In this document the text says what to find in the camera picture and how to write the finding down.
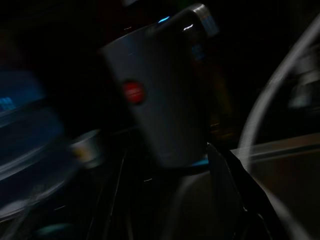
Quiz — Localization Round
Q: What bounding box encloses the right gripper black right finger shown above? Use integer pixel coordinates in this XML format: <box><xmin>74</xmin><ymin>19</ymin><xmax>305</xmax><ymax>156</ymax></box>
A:
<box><xmin>206</xmin><ymin>142</ymin><xmax>266</xmax><ymax>240</ymax></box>

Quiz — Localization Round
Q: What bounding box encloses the white printed mug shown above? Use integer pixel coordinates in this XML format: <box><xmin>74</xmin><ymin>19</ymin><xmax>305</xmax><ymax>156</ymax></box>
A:
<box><xmin>69</xmin><ymin>128</ymin><xmax>103</xmax><ymax>168</ymax></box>

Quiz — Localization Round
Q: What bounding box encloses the stainless steel sink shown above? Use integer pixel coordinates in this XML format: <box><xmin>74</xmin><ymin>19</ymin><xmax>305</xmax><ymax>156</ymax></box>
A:
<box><xmin>229</xmin><ymin>132</ymin><xmax>320</xmax><ymax>240</ymax></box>

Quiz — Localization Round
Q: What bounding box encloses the white stacked plastic container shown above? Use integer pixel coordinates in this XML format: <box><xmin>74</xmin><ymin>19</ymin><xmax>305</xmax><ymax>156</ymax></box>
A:
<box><xmin>0</xmin><ymin>69</ymin><xmax>76</xmax><ymax>221</ymax></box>

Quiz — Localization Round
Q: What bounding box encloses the grey water filter canister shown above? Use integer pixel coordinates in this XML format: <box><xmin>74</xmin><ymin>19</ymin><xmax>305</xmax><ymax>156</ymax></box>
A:
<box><xmin>99</xmin><ymin>3</ymin><xmax>221</xmax><ymax>171</ymax></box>

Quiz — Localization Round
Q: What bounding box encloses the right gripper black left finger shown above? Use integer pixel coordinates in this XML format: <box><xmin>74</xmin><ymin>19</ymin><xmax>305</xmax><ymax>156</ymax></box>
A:
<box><xmin>86</xmin><ymin>148</ymin><xmax>135</xmax><ymax>240</ymax></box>

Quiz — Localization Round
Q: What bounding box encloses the white flexible hose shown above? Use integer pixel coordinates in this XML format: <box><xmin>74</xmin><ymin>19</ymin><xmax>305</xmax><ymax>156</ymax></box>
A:
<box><xmin>237</xmin><ymin>14</ymin><xmax>320</xmax><ymax>156</ymax></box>

